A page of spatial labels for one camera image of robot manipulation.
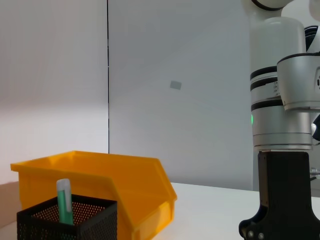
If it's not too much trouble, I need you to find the yellow plastic bin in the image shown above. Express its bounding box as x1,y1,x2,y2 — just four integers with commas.
10,150,178,240

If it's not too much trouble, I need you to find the black mesh pen holder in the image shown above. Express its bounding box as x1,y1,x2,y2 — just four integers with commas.
16,194,118,240

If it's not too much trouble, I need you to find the black cable bundle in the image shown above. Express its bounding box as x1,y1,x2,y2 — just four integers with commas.
303,24,320,54

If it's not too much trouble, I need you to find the green utility knife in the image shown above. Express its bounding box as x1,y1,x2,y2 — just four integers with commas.
56,177,75,226

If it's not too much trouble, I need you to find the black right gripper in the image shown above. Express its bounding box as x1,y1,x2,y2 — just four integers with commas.
238,150,320,240

